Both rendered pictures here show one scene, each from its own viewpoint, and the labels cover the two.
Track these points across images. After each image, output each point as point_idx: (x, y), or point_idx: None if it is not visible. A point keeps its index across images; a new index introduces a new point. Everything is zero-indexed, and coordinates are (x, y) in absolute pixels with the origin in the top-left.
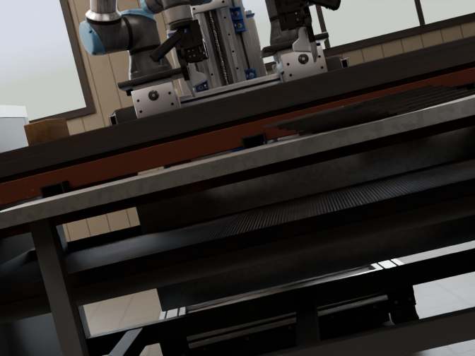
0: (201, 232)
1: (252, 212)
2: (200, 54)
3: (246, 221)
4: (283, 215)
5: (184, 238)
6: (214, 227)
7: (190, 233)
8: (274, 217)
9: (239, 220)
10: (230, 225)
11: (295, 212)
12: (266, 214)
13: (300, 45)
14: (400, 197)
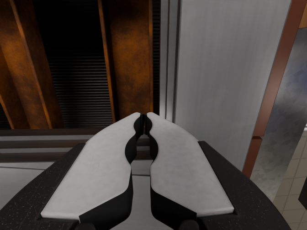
0: (66, 29)
1: (154, 80)
2: None
3: (83, 78)
4: (69, 113)
5: (45, 8)
6: (96, 41)
7: (84, 11)
8: (68, 106)
9: (105, 69)
10: (76, 62)
11: (72, 122)
12: (109, 96)
13: None
14: None
